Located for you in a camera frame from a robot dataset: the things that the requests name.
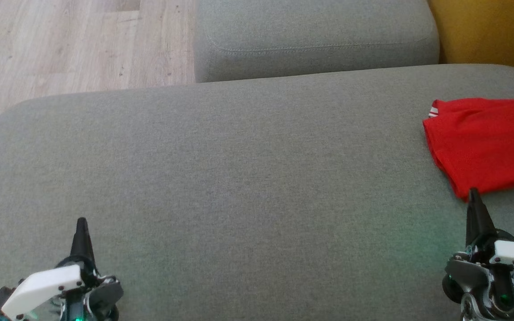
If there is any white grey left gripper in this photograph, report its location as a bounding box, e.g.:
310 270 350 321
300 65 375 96
0 217 124 321

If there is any red basketball jersey white lining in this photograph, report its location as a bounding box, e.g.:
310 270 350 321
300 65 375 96
422 97 514 202

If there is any large grey sofa seat cushion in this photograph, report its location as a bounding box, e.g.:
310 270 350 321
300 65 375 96
0 64 514 321

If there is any wide yellow sofa backrest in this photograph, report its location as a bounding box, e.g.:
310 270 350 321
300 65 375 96
427 0 514 80

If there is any medium grey sofa seat cushion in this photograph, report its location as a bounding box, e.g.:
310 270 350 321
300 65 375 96
194 0 440 83

